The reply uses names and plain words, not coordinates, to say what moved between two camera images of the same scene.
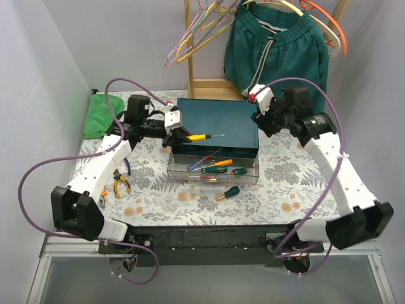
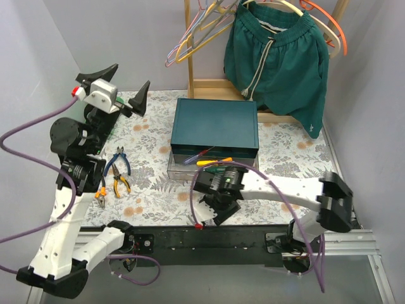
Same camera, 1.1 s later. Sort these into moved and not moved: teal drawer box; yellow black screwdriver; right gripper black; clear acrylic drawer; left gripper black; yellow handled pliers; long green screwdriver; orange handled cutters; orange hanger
Moved: right gripper black; yellow black screwdriver; left gripper black
Not moved: clear acrylic drawer; yellow handled pliers; teal drawer box; orange hanger; long green screwdriver; orange handled cutters
